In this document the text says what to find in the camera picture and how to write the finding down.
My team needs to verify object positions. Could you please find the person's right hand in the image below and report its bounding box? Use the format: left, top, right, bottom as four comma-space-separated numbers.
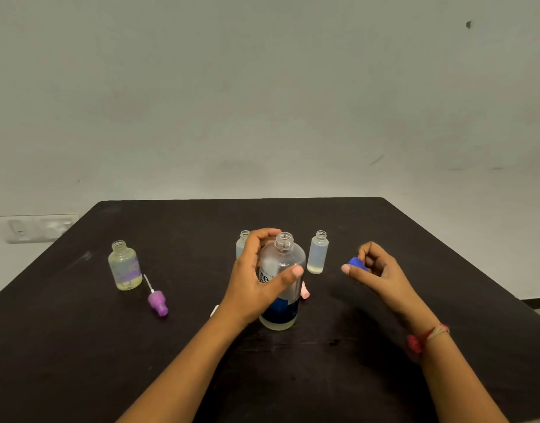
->
340, 241, 443, 338

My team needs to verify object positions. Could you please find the person's left hand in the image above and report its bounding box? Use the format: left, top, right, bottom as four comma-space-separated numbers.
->
216, 227, 305, 333

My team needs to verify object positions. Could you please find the large clear bottle blue label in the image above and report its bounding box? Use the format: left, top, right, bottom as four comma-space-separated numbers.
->
256, 231, 307, 332

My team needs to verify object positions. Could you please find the small clear bottle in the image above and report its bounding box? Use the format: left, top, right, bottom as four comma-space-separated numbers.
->
306, 230, 330, 275
236, 230, 252, 260

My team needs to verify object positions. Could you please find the purple spray cap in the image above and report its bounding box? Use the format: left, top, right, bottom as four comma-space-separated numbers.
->
142, 273, 169, 318

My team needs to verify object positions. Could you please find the small round bottle purple print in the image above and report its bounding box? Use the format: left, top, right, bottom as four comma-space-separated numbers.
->
107, 240, 144, 291

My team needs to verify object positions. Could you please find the person's left forearm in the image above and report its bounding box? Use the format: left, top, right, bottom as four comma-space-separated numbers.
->
115, 310, 249, 423

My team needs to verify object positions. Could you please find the red thread wristband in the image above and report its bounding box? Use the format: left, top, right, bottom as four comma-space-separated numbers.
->
406, 324, 451, 355

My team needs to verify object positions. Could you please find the white plug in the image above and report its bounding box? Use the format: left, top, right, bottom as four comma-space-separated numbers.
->
40, 219, 75, 239

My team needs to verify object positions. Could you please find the white wall socket panel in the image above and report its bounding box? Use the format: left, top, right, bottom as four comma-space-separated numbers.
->
0, 214, 80, 244

